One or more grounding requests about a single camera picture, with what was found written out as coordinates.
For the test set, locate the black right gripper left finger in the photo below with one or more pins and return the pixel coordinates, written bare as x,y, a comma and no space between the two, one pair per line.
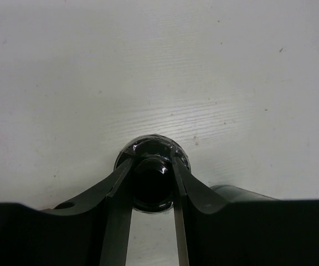
89,229

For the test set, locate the black cap white spice bottle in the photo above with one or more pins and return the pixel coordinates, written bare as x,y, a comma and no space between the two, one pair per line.
152,175

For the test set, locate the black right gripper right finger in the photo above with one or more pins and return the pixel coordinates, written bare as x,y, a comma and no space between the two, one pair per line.
232,226

